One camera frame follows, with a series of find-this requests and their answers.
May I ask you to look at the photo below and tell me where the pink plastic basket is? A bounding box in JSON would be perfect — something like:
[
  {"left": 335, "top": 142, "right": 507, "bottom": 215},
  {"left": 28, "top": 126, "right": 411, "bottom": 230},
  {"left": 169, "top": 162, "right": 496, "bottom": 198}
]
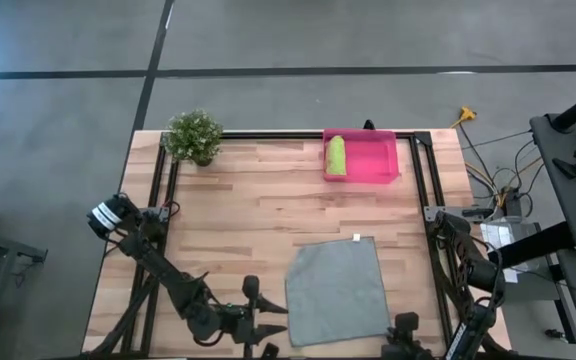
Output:
[{"left": 322, "top": 127, "right": 401, "bottom": 185}]

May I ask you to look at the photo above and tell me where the black aluminium table frame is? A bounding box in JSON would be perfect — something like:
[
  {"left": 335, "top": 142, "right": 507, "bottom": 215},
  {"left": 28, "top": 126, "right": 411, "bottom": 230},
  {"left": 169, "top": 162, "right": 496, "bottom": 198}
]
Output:
[{"left": 80, "top": 130, "right": 514, "bottom": 360}]

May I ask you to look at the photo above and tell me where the black floor cable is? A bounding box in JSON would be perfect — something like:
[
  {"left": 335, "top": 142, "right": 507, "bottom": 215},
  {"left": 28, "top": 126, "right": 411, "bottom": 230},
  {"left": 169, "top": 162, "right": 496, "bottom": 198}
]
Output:
[{"left": 460, "top": 128, "right": 534, "bottom": 152}]

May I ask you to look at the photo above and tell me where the yellow floor cable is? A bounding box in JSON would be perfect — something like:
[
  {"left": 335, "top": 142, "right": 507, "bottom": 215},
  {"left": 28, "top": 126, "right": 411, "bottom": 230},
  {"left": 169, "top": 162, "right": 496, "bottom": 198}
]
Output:
[{"left": 464, "top": 158, "right": 545, "bottom": 202}]

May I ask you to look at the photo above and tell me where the black power strip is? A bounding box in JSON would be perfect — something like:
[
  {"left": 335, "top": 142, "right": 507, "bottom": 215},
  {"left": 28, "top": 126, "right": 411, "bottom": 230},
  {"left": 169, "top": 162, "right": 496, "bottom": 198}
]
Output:
[{"left": 503, "top": 186, "right": 526, "bottom": 219}]

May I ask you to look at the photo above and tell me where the small potted green plant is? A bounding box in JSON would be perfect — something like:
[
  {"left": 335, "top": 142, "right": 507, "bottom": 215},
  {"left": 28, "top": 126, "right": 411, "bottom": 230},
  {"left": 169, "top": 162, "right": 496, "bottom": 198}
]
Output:
[{"left": 161, "top": 108, "right": 225, "bottom": 168}]

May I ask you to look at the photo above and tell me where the grey microfiber towel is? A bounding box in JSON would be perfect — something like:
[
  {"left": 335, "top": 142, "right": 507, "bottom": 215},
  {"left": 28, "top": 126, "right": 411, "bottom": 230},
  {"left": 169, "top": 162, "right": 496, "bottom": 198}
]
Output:
[{"left": 284, "top": 234, "right": 393, "bottom": 349}]

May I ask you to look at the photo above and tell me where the dark grey desk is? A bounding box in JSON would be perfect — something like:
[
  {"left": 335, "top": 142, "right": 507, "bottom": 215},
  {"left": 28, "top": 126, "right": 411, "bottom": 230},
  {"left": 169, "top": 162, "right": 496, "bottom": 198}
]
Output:
[{"left": 529, "top": 112, "right": 576, "bottom": 257}]

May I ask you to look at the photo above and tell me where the yellow power plug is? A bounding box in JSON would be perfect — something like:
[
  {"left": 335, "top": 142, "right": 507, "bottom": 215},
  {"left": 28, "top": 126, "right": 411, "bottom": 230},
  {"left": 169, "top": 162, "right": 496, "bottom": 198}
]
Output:
[{"left": 448, "top": 105, "right": 479, "bottom": 130}]

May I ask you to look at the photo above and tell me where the black desk leg bar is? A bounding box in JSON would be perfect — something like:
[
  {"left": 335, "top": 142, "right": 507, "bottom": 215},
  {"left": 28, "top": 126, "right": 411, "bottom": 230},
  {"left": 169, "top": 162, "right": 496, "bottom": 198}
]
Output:
[{"left": 487, "top": 220, "right": 576, "bottom": 270}]

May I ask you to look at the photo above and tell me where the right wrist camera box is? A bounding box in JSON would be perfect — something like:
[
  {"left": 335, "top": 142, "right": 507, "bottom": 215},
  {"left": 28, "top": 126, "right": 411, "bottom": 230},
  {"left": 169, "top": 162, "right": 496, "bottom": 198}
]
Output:
[{"left": 393, "top": 311, "right": 421, "bottom": 334}]

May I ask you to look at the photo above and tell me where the green microfiber towel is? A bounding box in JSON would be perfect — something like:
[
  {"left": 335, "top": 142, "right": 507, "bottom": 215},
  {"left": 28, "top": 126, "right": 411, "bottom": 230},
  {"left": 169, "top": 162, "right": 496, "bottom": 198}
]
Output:
[{"left": 325, "top": 134, "right": 349, "bottom": 177}]

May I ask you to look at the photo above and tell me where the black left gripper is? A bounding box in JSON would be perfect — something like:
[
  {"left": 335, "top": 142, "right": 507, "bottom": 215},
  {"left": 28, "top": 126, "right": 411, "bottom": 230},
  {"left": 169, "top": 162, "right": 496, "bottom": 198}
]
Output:
[{"left": 219, "top": 294, "right": 290, "bottom": 348}]

